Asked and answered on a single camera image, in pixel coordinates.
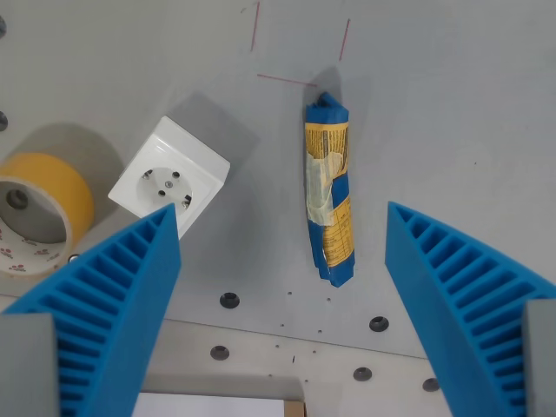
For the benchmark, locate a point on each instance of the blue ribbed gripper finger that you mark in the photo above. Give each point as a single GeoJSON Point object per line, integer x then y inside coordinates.
{"type": "Point", "coordinates": [126, 278]}
{"type": "Point", "coordinates": [438, 260]}

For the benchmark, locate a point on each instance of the white panel with cardboard edge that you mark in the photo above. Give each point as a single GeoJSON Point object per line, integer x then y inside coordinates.
{"type": "Point", "coordinates": [208, 406]}

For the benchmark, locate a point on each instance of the blue and yellow bag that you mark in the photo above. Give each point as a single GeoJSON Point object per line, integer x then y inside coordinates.
{"type": "Point", "coordinates": [332, 191]}

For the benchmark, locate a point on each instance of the white wall socket box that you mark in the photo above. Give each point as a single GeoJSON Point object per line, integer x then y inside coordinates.
{"type": "Point", "coordinates": [174, 160]}

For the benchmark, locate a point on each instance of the yellow tape roll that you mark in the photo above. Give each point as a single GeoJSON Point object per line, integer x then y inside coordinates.
{"type": "Point", "coordinates": [65, 187]}

